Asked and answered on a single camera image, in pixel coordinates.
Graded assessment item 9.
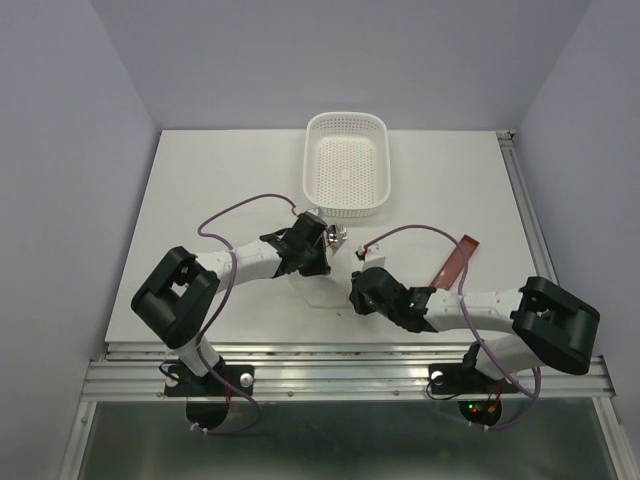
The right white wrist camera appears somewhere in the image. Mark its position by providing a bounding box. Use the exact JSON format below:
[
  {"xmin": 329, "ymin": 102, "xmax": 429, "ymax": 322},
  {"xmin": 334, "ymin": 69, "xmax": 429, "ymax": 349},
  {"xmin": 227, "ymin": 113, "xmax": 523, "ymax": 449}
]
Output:
[{"xmin": 355, "ymin": 243, "xmax": 386, "ymax": 271}]

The aluminium rail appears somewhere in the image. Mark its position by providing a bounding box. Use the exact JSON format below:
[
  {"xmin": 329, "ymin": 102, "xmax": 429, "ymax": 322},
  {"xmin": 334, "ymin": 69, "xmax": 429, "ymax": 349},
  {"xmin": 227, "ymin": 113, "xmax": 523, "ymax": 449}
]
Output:
[
  {"xmin": 496, "ymin": 130, "xmax": 557, "ymax": 282},
  {"xmin": 82, "ymin": 341, "xmax": 616, "ymax": 402}
]

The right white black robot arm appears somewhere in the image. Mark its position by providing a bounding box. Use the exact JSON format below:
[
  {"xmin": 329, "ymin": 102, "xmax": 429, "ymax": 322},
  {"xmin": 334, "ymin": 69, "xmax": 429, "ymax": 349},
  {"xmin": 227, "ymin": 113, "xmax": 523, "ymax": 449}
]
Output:
[{"xmin": 349, "ymin": 267, "xmax": 600, "ymax": 390}]

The white paper napkin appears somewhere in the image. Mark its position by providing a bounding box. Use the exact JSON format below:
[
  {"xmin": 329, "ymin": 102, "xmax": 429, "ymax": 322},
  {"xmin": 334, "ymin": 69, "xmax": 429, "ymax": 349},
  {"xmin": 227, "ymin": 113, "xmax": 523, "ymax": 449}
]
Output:
[{"xmin": 289, "ymin": 244, "xmax": 352, "ymax": 309}]

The aluminium right side rail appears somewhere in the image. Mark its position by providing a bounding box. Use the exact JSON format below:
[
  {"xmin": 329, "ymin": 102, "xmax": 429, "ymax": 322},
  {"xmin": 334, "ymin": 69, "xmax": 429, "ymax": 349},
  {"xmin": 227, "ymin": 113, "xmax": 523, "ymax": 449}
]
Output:
[{"xmin": 496, "ymin": 130, "xmax": 557, "ymax": 282}]

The aluminium front rail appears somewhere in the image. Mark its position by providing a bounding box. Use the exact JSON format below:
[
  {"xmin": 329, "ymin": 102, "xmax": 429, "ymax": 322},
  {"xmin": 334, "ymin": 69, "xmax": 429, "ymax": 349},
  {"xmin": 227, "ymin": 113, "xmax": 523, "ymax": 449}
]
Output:
[{"xmin": 82, "ymin": 341, "xmax": 616, "ymax": 402}]

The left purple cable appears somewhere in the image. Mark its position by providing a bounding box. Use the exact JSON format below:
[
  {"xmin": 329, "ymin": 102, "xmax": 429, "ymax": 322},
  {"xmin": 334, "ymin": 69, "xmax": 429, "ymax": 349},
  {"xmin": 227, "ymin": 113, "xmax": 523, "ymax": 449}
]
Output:
[{"xmin": 197, "ymin": 193, "xmax": 264, "ymax": 435}]

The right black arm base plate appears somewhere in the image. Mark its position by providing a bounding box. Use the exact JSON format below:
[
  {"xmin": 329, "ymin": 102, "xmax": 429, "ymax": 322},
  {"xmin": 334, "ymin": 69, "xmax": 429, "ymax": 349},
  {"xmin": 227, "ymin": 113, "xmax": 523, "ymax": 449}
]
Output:
[{"xmin": 425, "ymin": 363, "xmax": 518, "ymax": 427}]

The white perforated plastic basket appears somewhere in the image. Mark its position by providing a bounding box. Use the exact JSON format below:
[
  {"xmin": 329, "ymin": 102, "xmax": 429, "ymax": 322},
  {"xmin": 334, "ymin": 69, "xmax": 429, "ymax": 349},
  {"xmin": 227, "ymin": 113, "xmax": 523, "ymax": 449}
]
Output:
[{"xmin": 302, "ymin": 112, "xmax": 391, "ymax": 218}]

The green handled spoon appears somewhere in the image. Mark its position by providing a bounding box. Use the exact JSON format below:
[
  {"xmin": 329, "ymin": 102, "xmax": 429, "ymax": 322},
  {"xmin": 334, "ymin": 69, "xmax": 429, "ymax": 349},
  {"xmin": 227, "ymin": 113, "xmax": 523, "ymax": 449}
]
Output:
[{"xmin": 325, "ymin": 224, "xmax": 345, "ymax": 251}]

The red plastic utensil tray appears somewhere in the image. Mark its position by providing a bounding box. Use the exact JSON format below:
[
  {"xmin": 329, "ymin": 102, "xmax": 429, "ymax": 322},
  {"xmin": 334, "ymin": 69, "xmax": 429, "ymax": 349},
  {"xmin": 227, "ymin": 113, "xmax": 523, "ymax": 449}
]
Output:
[{"xmin": 430, "ymin": 235, "xmax": 480, "ymax": 290}]

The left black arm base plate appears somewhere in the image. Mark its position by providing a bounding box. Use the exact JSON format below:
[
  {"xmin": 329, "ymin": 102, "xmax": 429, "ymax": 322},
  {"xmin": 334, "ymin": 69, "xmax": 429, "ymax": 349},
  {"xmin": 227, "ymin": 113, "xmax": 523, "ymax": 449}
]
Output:
[{"xmin": 158, "ymin": 360, "xmax": 254, "ymax": 433}]

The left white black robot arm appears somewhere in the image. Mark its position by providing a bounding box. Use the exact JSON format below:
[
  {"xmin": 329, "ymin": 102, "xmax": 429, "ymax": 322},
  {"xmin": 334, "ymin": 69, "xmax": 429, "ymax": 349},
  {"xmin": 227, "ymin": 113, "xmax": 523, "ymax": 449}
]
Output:
[{"xmin": 131, "ymin": 212, "xmax": 331, "ymax": 398}]

